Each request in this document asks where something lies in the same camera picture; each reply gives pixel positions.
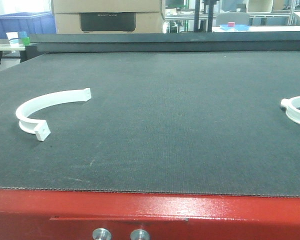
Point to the grey side table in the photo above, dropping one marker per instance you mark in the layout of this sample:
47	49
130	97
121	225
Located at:
14	47

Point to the right silver knob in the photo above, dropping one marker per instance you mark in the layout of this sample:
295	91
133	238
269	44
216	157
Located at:
139	234

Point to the left silver knob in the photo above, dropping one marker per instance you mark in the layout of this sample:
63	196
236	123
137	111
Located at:
101	234

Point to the silver knob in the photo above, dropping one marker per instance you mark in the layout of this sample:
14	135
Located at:
139	234
101	234

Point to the blue plastic crate background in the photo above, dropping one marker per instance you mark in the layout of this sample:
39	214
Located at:
29	22

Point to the red metal table frame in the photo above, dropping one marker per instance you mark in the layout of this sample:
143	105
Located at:
74	215

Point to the green small block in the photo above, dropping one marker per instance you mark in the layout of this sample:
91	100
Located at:
25	41

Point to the white half-ring pipe clamp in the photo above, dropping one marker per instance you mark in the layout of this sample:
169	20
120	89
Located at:
39	127

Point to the dark grey table mat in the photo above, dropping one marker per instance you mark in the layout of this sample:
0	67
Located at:
191	123

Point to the blue small cup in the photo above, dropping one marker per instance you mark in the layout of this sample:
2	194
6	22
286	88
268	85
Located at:
22	34

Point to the large cardboard box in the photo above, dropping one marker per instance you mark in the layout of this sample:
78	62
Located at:
108	16

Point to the white paper cup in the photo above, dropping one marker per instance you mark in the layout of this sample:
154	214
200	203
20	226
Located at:
13	38

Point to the blue tray with red cube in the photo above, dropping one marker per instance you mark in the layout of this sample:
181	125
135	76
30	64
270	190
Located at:
234	26

